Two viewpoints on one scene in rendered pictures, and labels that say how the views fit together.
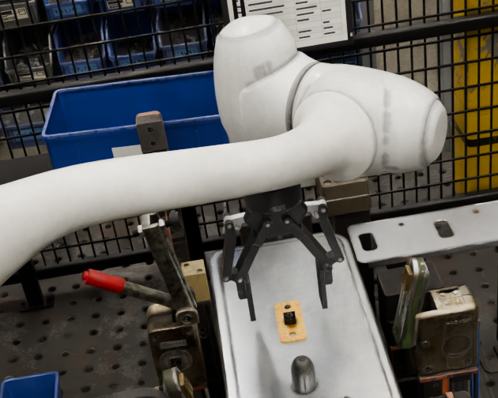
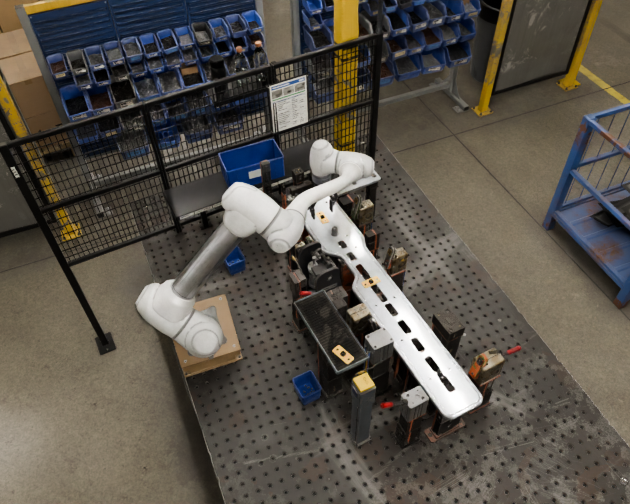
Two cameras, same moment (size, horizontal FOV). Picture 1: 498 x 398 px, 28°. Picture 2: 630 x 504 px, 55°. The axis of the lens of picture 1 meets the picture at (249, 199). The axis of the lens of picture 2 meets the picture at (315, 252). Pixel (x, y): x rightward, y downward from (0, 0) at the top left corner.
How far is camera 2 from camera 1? 168 cm
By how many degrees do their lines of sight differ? 23
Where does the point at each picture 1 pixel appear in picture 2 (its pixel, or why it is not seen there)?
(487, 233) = (366, 181)
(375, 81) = (358, 157)
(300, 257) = not seen: hidden behind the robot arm
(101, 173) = (312, 193)
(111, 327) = not seen: hidden behind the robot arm
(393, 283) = (344, 201)
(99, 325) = not seen: hidden behind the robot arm
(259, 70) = (326, 156)
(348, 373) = (344, 228)
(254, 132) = (324, 171)
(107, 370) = (245, 243)
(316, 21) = (298, 117)
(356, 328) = (341, 216)
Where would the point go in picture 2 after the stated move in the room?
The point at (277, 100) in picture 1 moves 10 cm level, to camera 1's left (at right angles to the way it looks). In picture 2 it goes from (332, 163) to (311, 170)
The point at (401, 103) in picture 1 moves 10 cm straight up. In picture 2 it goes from (366, 162) to (367, 144)
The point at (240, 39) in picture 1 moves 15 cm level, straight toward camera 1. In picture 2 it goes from (321, 149) to (336, 169)
